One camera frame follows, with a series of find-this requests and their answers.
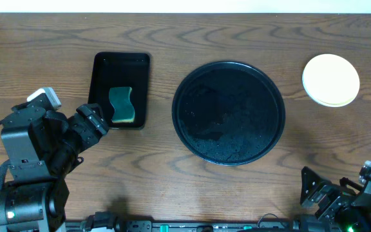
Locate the green yellow sponge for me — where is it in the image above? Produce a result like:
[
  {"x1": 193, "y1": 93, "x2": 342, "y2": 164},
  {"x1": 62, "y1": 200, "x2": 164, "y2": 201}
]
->
[{"x1": 109, "y1": 86, "x2": 135, "y2": 123}]

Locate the yellow plate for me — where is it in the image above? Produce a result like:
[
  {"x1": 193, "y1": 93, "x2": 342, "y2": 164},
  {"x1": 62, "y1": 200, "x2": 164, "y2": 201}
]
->
[{"x1": 302, "y1": 53, "x2": 360, "y2": 108}]

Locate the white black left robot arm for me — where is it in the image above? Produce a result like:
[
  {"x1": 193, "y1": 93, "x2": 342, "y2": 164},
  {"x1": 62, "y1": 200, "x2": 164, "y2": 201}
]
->
[{"x1": 0, "y1": 104, "x2": 109, "y2": 231}]

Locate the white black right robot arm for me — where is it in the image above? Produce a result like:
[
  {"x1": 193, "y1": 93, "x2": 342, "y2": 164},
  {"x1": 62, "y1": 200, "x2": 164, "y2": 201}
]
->
[{"x1": 300, "y1": 161, "x2": 371, "y2": 231}]

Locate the black rectangular water tray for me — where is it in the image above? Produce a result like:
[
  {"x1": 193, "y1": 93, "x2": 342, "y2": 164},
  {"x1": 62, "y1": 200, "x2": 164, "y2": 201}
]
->
[{"x1": 88, "y1": 52, "x2": 150, "y2": 129}]

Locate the black round serving tray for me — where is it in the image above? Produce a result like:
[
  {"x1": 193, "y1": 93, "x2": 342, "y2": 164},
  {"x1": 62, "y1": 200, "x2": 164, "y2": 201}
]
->
[{"x1": 171, "y1": 61, "x2": 285, "y2": 166}]

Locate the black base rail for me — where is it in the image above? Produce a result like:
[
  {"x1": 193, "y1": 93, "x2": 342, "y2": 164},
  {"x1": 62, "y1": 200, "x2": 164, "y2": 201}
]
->
[{"x1": 64, "y1": 211, "x2": 300, "y2": 232}]

